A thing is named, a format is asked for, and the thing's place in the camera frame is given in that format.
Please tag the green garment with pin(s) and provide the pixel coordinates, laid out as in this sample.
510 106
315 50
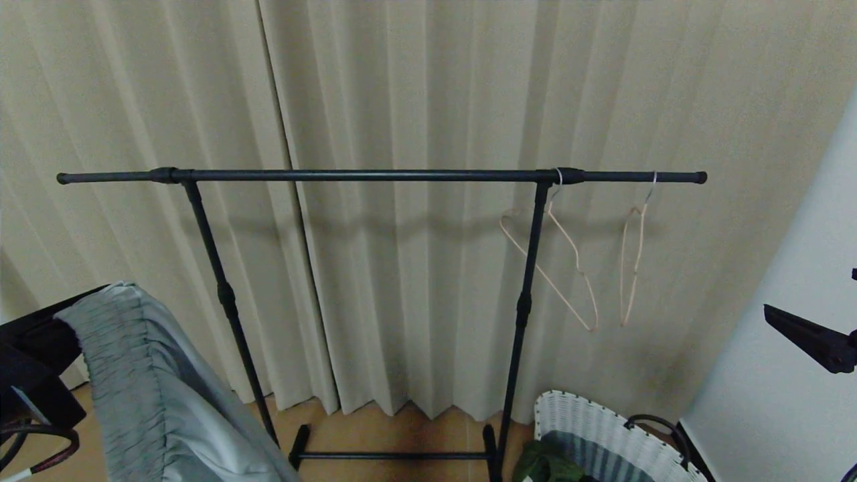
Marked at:
549 462

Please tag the beige curtain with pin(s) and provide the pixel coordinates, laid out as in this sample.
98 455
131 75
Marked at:
402 80

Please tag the black clothes rack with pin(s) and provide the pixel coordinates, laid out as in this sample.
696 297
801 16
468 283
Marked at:
368 175

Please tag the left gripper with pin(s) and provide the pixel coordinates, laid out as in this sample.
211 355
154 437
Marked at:
33 378

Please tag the pale grey shorts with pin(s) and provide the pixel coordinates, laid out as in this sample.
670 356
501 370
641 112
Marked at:
134 402

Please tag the pink clothes hanger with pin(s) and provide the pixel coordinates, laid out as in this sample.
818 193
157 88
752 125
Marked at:
622 281
562 296

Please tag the white laundry basket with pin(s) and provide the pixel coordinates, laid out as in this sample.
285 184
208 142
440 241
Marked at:
602 428

